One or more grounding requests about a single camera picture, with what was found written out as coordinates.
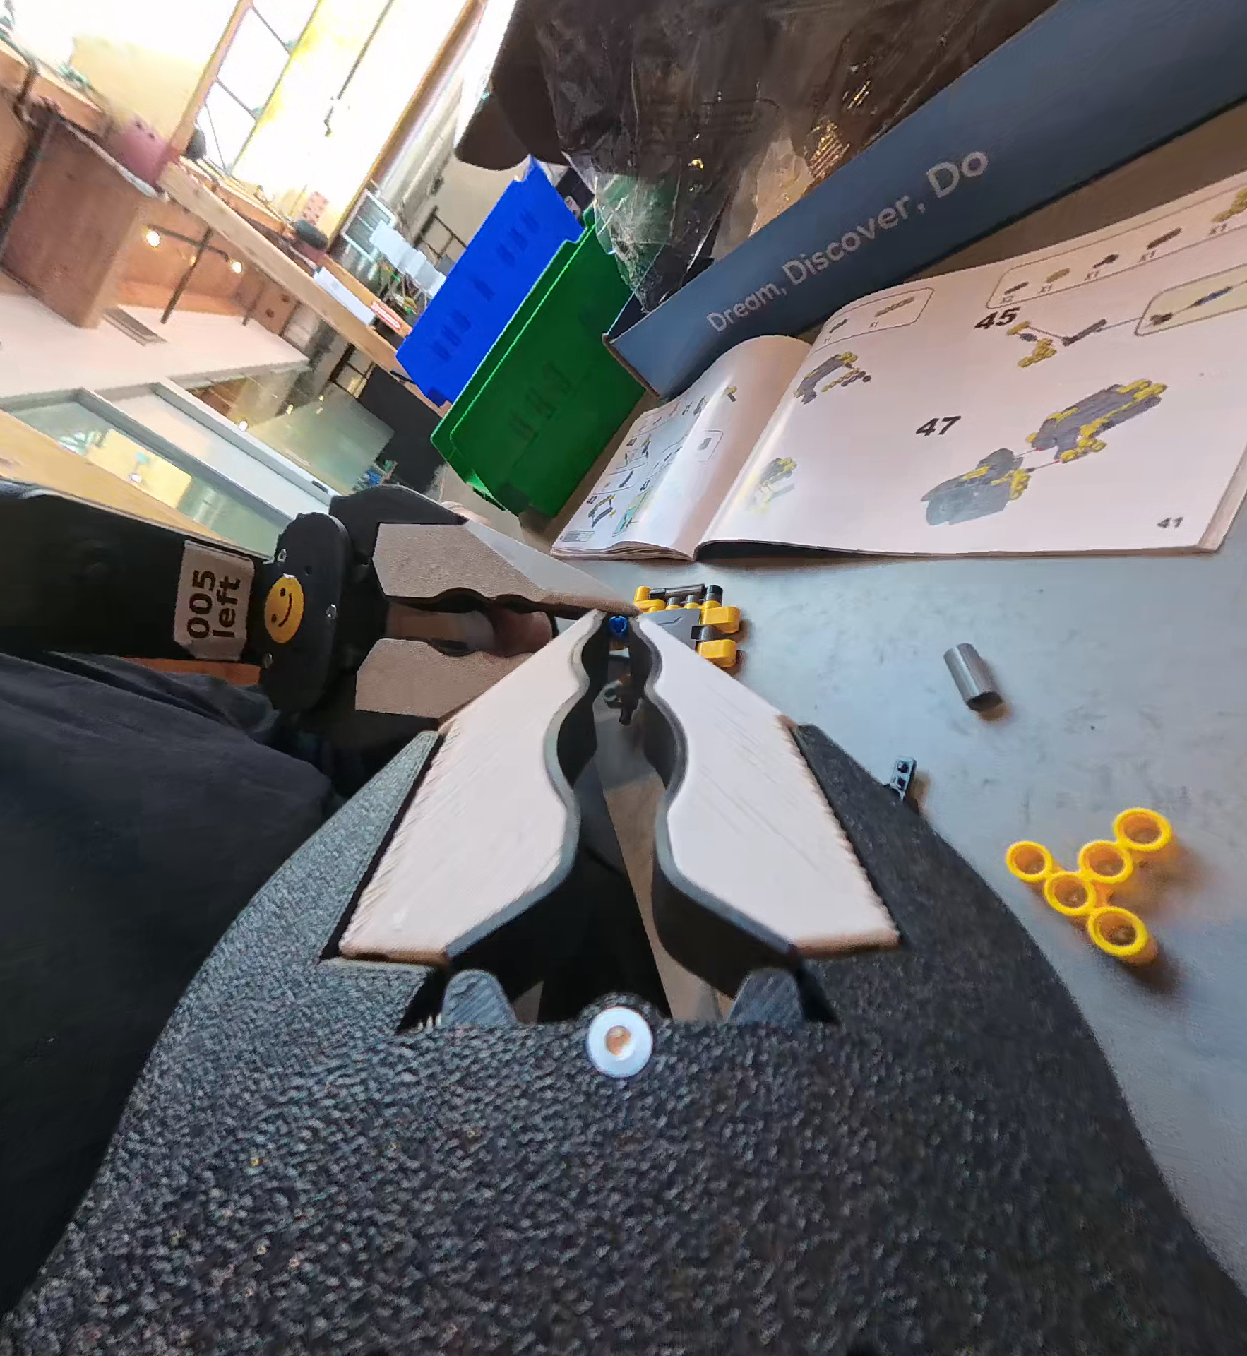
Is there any yellow grey toy brick assembly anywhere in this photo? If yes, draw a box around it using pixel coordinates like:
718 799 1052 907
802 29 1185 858
635 583 745 671

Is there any open instruction booklet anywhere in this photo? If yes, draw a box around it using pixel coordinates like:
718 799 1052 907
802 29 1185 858
551 149 1247 564

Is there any wooden wall shelf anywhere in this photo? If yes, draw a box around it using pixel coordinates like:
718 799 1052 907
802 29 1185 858
0 32 211 330

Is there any dark blue cardboard box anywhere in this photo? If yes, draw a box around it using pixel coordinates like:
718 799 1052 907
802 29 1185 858
605 0 1247 399

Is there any blue plastic bin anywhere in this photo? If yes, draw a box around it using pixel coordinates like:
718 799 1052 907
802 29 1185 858
396 159 589 410

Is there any plastic bag of toy parts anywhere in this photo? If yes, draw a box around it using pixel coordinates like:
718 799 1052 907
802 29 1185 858
453 0 1059 309

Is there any green plastic bin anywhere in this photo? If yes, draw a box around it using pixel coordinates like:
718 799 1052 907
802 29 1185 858
430 208 647 521

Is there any small grey toy connector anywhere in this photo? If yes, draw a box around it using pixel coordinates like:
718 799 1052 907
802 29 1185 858
942 639 1007 715

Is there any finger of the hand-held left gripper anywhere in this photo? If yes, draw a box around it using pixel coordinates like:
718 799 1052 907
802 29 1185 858
370 516 630 620
354 632 558 730

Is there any yellow angled toy liftarm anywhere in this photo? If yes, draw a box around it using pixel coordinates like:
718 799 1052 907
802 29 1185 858
1006 807 1175 967

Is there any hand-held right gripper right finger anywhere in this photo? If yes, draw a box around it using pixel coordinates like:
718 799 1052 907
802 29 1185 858
635 616 902 1003

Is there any person's left hand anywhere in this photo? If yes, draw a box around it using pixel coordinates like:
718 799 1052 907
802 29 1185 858
480 610 558 657

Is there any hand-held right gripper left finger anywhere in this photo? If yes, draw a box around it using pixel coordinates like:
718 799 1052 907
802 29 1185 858
337 613 605 997

